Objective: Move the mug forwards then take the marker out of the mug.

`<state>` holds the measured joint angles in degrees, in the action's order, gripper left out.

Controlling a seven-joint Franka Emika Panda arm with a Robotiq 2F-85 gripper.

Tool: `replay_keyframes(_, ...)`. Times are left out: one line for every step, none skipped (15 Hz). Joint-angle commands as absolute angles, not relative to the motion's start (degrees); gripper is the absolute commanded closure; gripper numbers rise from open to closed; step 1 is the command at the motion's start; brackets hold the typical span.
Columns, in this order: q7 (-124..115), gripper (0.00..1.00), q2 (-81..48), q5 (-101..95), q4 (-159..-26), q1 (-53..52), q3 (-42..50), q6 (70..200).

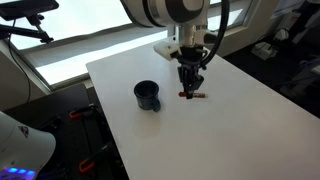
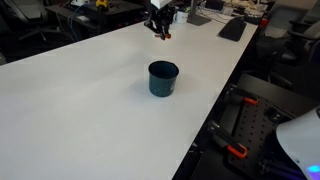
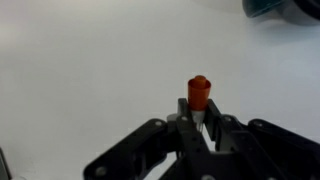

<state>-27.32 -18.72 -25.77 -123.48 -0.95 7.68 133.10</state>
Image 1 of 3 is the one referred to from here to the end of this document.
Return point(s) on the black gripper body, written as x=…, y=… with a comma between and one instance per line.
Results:
x=190, y=56

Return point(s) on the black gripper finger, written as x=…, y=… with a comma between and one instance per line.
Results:
x=182, y=75
x=196, y=83

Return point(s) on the red dry erase marker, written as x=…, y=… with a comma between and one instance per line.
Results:
x=202, y=95

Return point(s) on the dark blue enamel mug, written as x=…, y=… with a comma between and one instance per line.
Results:
x=145, y=101

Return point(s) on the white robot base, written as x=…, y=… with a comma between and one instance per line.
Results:
x=20, y=146

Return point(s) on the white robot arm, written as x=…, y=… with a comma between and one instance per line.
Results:
x=160, y=11

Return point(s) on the white box device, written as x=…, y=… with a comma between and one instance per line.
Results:
x=263, y=50

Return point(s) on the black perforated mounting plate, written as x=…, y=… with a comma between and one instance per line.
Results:
x=71, y=143

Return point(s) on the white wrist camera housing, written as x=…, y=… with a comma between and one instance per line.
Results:
x=165, y=50

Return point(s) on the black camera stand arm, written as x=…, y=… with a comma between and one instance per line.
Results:
x=20, y=31

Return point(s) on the black camera on stand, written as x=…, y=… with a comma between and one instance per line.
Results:
x=26, y=8

